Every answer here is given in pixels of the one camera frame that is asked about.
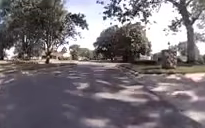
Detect grey asphalt road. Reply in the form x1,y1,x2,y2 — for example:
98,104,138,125
0,61,205,128

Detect tall thick-trunked tree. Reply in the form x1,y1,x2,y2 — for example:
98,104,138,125
96,0,205,65

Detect round dense green tree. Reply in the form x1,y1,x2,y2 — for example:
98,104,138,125
93,22,153,64

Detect large spreading green tree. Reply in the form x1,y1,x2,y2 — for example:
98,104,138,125
0,0,90,65

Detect low house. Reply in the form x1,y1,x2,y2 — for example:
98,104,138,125
39,51,69,61

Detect dark green tree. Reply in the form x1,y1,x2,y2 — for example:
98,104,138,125
0,22,16,61

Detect green grass lawn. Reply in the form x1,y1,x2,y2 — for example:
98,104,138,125
123,63,205,75

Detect ivy-covered pillar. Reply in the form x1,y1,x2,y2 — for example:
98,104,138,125
160,48,179,70

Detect grass verge with bare patches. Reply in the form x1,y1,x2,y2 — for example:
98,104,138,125
0,60,28,75

